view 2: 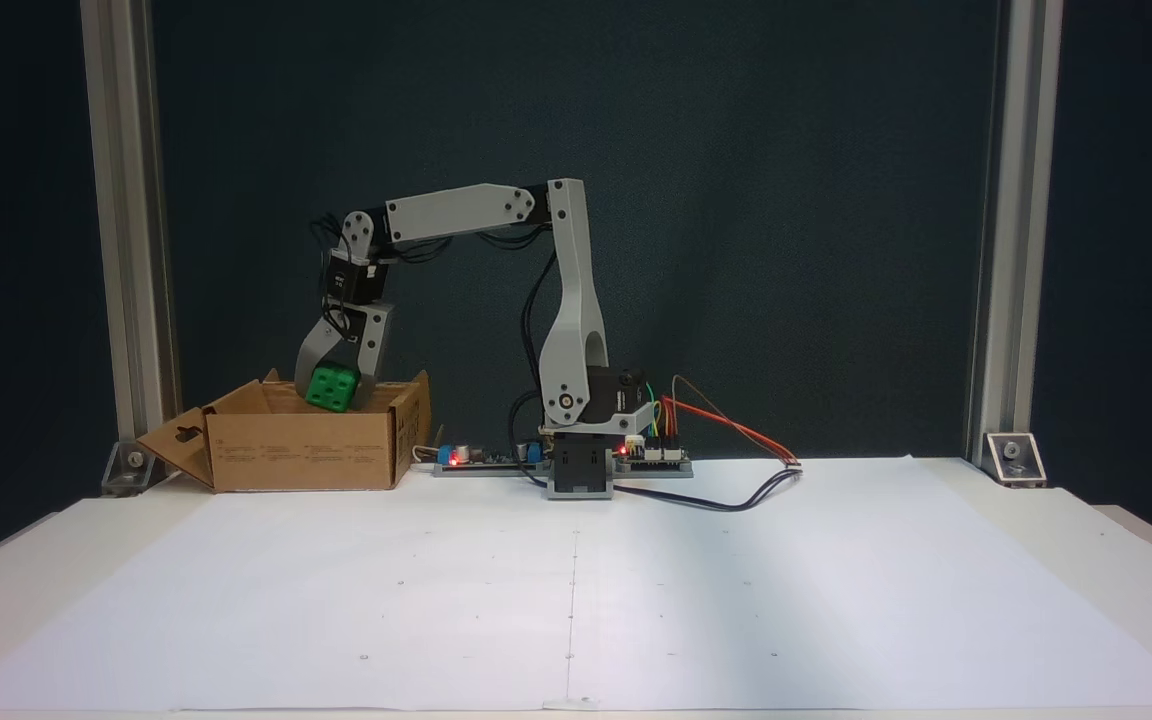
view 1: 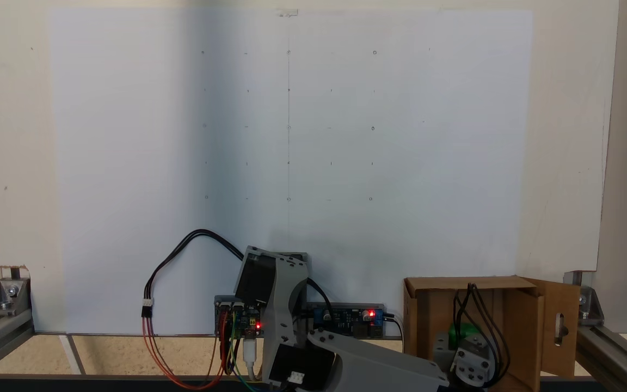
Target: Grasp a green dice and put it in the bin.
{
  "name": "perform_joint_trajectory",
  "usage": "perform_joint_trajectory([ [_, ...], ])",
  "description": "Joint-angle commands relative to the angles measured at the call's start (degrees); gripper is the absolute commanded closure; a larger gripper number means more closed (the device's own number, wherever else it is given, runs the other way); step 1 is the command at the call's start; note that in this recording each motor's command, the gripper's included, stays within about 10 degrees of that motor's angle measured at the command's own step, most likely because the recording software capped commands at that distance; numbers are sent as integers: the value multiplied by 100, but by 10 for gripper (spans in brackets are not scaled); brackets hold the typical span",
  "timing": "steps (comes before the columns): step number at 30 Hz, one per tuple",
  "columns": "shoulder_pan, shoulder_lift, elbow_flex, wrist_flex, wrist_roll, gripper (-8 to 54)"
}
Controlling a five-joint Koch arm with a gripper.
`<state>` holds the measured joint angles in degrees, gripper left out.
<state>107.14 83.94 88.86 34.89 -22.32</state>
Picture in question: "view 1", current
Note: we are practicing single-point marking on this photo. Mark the clear tape strip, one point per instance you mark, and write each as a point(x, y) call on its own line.
point(288, 12)

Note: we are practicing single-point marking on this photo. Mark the green dice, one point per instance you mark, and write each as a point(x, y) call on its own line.
point(463, 333)

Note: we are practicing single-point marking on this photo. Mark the metal corner bracket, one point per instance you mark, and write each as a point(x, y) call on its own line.
point(591, 307)
point(8, 294)

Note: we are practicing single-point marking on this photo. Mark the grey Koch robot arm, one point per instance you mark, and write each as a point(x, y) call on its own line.
point(379, 362)

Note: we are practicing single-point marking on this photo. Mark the black circuit board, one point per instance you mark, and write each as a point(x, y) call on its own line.
point(245, 321)

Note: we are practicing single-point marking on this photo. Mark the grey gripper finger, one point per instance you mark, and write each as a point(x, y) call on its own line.
point(442, 343)
point(474, 365)

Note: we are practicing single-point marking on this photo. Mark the brown cardboard box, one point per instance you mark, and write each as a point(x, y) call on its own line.
point(428, 316)

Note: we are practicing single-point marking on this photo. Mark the grey board mounting plate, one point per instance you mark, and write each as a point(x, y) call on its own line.
point(217, 300)

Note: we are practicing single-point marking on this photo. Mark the blue circuit board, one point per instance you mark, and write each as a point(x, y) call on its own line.
point(346, 318)

